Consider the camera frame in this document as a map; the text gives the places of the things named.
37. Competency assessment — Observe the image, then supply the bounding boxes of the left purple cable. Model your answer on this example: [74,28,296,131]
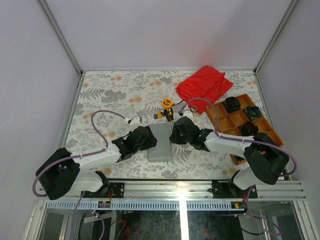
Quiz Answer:
[32,110,131,240]

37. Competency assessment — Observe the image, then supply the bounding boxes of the purple cable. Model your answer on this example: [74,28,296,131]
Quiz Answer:
[32,110,131,240]
[178,97,298,236]

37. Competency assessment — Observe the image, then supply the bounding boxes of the wooden compartment tray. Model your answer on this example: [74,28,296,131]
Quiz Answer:
[205,93,285,166]

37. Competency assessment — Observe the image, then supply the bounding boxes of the black yellow screwdriver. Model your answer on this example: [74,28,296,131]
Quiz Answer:
[163,107,174,129]

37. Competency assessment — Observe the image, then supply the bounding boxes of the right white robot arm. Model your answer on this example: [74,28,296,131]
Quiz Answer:
[169,116,290,198]

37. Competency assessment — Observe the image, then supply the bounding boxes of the grey plastic tool case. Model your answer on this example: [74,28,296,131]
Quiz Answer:
[147,123,173,163]

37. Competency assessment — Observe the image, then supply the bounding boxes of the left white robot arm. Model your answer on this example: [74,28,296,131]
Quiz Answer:
[32,126,157,200]

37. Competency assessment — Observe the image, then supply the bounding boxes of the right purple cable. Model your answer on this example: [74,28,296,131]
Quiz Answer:
[178,97,298,236]

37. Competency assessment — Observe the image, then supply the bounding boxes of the hex key set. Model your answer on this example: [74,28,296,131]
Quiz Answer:
[153,112,164,119]

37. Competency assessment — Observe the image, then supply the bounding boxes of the green black spinning top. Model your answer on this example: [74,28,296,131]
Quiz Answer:
[243,105,262,121]

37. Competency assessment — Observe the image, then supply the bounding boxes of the black spinning top upper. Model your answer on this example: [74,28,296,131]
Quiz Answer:
[223,96,241,113]

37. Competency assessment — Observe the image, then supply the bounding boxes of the black tape roll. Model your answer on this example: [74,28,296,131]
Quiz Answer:
[189,105,198,113]

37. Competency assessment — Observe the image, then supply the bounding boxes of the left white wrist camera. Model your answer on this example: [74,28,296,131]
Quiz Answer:
[124,116,142,126]

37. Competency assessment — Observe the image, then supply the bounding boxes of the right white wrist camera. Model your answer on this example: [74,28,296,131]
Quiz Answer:
[182,111,194,119]

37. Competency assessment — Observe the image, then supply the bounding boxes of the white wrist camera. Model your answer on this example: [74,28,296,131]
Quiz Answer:
[182,111,194,119]
[124,116,142,126]

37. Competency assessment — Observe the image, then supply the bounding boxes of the black orange spinning top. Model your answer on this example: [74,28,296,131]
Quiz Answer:
[239,121,259,137]

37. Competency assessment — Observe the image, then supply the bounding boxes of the orange tape measure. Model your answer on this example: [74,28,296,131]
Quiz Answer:
[161,97,174,109]

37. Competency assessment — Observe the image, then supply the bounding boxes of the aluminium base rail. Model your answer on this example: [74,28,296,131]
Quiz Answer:
[35,180,307,212]

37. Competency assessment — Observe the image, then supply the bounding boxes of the red folded cloth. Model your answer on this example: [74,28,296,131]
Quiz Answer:
[176,65,234,114]

